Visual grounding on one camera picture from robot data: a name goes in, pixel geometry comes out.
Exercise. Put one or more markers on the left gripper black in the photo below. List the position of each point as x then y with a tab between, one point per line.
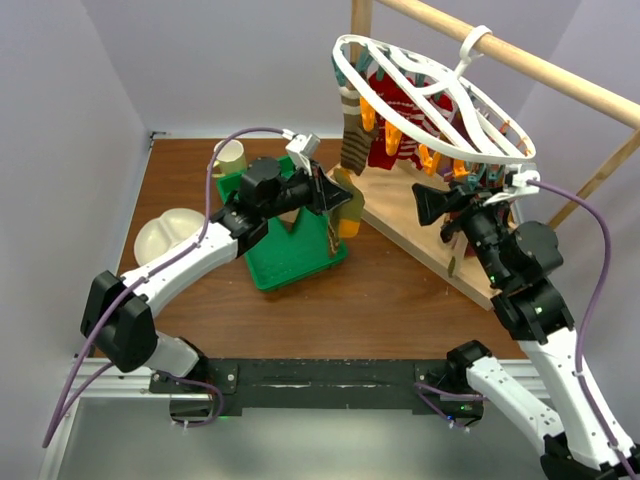
332	194

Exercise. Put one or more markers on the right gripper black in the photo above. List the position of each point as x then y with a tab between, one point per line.
432	203

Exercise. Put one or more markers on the maroon purple sock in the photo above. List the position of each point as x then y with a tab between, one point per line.
457	242

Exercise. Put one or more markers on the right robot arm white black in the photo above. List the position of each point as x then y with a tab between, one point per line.
576	435

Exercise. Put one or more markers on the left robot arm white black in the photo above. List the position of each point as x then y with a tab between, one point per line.
120	310

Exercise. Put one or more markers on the wooden hanger stand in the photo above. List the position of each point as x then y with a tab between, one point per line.
395	161

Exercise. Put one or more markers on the white round clip hanger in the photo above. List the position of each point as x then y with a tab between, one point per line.
468	124

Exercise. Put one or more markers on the brown striped sock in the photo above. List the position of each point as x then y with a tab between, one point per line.
356	141

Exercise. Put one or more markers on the green plastic tray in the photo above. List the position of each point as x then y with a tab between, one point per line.
278	249

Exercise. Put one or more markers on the cream yellow mug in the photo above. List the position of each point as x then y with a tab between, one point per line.
230	159

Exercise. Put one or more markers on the cream divided plate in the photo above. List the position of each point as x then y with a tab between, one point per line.
162	233

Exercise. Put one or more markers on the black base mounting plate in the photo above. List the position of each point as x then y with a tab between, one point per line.
371	384

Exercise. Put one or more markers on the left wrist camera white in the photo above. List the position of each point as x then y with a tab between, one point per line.
300	148

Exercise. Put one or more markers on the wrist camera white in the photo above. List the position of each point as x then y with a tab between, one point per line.
520	180
300	148

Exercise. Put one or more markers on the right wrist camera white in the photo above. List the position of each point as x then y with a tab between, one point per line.
520	180

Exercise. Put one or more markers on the aluminium frame rail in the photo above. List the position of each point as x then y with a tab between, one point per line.
119	427

